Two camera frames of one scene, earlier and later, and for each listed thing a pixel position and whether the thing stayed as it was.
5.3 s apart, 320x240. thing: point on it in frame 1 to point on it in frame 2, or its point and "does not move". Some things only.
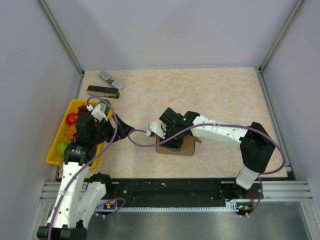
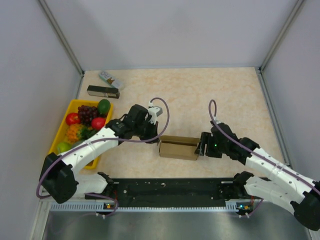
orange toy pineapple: [71, 130] does not move
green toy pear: [61, 147] does not move
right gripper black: [173, 146] to [206, 138]
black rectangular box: [102, 91] does not move
